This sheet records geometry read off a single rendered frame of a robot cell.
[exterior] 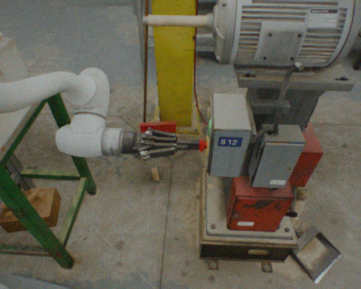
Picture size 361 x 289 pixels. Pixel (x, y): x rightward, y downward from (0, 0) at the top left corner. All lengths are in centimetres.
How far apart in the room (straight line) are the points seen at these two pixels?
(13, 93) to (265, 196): 97
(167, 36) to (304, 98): 114
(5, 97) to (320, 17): 77
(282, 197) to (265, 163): 24
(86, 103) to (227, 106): 42
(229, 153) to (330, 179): 157
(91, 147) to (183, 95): 137
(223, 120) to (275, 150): 33
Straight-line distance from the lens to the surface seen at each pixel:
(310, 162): 123
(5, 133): 113
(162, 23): 90
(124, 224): 181
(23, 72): 140
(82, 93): 85
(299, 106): 101
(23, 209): 123
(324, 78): 98
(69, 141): 87
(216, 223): 146
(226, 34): 80
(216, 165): 79
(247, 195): 118
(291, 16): 84
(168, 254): 170
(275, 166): 106
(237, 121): 71
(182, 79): 204
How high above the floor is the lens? 157
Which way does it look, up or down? 46 degrees down
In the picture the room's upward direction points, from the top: straight up
